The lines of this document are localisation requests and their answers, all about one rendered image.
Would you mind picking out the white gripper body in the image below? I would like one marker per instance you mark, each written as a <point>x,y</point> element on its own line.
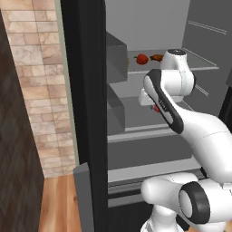
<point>145,99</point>

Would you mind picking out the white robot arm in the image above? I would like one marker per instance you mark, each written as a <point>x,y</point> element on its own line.
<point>208,142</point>

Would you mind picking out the red bell pepper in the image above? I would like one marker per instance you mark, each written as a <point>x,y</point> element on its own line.
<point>156,108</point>
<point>142,59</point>

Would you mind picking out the brown chicken drumstick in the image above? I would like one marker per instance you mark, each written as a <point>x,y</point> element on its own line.
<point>156,57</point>
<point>127,62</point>

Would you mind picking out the grey fridge shelf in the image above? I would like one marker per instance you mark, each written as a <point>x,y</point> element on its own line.
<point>205,63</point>
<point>136,116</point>

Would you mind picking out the grey door bin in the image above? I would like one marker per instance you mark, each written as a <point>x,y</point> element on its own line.
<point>115,116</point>
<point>116,60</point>

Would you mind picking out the grey fridge drawer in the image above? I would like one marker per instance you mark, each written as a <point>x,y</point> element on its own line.
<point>142,152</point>

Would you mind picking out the black fridge door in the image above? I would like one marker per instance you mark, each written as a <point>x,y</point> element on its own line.
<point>87,90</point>

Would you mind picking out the open grey fridge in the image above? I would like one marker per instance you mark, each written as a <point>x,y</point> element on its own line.
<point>145,27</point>

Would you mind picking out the dark wood cabinet panel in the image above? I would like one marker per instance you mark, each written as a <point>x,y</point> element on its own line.
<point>18,145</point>

